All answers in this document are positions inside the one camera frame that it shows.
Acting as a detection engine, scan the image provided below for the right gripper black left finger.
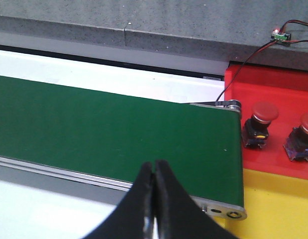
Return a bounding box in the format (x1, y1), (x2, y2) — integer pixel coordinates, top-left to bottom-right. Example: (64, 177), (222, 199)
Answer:
(84, 162), (154, 239)

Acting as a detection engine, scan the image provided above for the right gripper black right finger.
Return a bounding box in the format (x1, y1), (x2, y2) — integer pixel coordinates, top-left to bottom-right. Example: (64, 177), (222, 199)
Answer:
(155, 160), (236, 239)

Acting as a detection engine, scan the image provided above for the red push button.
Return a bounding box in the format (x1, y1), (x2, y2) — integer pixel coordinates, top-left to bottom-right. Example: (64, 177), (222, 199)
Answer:
(284, 112), (308, 162)
(241, 101), (279, 149)

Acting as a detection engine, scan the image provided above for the green conveyor belt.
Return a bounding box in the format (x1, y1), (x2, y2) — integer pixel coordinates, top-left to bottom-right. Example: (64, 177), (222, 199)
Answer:
(0, 76), (244, 206)

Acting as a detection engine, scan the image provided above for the yellow plate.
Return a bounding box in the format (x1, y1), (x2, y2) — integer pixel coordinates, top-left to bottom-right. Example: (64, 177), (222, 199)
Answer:
(214, 169), (308, 239)

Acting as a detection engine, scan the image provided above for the conveyor end roller pulley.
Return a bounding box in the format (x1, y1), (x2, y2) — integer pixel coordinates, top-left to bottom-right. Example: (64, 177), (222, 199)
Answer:
(188, 99), (243, 120)

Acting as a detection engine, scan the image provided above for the red plate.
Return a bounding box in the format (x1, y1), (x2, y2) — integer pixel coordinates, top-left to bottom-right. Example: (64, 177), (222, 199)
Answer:
(224, 65), (308, 180)

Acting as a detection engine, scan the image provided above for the small green circuit board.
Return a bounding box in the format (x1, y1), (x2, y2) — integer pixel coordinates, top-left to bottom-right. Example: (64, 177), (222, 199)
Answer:
(271, 29), (292, 46)

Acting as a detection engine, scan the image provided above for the aluminium conveyor frame rail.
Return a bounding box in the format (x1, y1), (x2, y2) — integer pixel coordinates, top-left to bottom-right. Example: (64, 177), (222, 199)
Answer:
(0, 156), (247, 221)

